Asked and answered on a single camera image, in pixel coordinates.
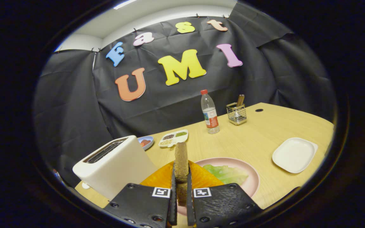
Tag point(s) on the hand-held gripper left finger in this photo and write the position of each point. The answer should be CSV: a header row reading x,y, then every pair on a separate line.
x,y
173,209

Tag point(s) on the ceiling light panel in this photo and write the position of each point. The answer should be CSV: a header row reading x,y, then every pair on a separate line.
x,y
124,3

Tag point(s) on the small blue dish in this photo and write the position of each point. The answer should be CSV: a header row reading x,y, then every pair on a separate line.
x,y
151,139

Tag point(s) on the white toaster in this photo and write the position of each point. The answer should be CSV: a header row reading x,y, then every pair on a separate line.
x,y
122,171

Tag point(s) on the brown toasted bread slice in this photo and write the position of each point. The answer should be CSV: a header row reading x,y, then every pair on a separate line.
x,y
181,161

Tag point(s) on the red tomato slices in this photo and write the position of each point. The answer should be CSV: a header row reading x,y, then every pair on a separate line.
x,y
145,142

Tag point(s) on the white rectangular plate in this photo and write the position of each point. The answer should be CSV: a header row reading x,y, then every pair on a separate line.
x,y
293,155

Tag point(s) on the green lettuce leaf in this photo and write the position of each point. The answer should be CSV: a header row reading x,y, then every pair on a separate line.
x,y
230,174

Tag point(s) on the white divided condiment tray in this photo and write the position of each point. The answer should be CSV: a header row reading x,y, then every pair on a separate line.
x,y
180,139

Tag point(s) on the pink round plate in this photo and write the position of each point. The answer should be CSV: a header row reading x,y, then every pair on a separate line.
x,y
249,183

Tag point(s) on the clear plastic water bottle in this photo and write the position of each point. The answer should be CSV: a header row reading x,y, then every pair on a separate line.
x,y
210,117

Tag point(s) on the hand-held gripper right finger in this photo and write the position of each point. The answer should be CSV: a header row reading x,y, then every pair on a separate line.
x,y
190,209

